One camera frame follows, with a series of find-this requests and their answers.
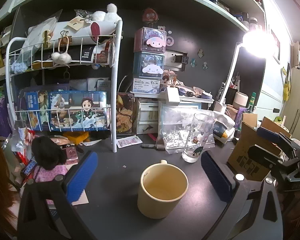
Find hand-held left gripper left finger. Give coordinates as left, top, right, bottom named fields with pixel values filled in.
left=17, top=151, right=99, bottom=240

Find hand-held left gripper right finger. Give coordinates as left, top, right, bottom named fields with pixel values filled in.
left=201, top=151, right=283, bottom=240

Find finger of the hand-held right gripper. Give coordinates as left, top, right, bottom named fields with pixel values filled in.
left=256, top=126, right=300, bottom=156
left=247, top=144, right=300, bottom=178

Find cream cup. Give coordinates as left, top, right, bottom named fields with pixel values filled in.
left=137, top=159, right=189, bottom=219

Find brown cardboard box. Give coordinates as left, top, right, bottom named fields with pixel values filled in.
left=227, top=113, right=291, bottom=182

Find white paper card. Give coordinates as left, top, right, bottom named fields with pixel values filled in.
left=46, top=189, right=89, bottom=206

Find green bottle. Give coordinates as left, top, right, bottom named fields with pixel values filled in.
left=247, top=92, right=257, bottom=114

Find black-haired doll pink dress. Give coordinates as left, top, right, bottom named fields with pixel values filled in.
left=31, top=136, right=68, bottom=183

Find beige tumbler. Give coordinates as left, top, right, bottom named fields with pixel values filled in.
left=233, top=92, right=249, bottom=111

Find printed clear drinking glass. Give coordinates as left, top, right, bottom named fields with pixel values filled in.
left=181, top=113, right=215, bottom=163

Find white packet yellow corner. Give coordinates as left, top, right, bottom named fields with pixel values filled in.
left=212, top=111, right=236, bottom=142

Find yellow character hanging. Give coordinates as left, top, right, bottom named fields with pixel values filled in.
left=282, top=62, right=292, bottom=102

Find blue snack bar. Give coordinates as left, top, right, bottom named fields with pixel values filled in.
left=20, top=160, right=38, bottom=177

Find black pen holder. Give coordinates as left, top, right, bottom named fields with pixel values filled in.
left=225, top=85, right=238, bottom=106

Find pink sticker sheet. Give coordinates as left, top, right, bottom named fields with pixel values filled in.
left=116, top=135, right=143, bottom=149

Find red white packet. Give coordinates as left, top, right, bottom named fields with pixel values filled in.
left=12, top=120, right=35, bottom=165

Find anime picture box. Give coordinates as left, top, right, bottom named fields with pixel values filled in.
left=48, top=91, right=108, bottom=132

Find clear plastic zip bag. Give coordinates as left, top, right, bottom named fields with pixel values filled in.
left=158, top=105, right=216, bottom=155

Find black pen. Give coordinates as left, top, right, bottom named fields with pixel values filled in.
left=142, top=143, right=166, bottom=151

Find anime card in acrylic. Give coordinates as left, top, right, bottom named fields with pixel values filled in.
left=116, top=92, right=136, bottom=133

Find reddish brown hair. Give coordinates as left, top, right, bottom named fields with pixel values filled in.
left=0, top=119, right=21, bottom=240

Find white mini drawer chest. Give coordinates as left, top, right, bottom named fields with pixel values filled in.
left=135, top=100, right=161, bottom=134

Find white desk lamp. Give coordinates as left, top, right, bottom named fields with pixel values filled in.
left=213, top=28, right=277, bottom=113

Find small white carton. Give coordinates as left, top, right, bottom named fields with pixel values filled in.
left=162, top=87, right=181, bottom=106

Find hanging white pompoms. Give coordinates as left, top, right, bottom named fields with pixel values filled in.
left=51, top=51, right=73, bottom=67

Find black printed card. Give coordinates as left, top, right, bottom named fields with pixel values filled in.
left=72, top=45, right=97, bottom=63

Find blue character storage drawer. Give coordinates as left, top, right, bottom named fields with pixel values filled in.
left=133, top=52, right=166, bottom=79

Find white paper roll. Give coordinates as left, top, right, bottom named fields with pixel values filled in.
left=27, top=20, right=118, bottom=46

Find pink character storage drawer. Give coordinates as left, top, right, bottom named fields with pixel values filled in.
left=135, top=27, right=167, bottom=54

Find white pompom plush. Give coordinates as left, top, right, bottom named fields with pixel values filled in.
left=91, top=3, right=122, bottom=23

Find red mushroom figure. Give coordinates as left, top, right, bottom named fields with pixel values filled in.
left=142, top=8, right=159, bottom=28

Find pink toy camera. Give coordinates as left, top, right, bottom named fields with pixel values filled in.
left=65, top=146, right=79, bottom=165

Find white wire rack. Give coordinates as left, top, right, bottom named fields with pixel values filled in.
left=5, top=19, right=123, bottom=153

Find white wall socket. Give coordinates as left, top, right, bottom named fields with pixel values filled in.
left=163, top=50, right=189, bottom=71

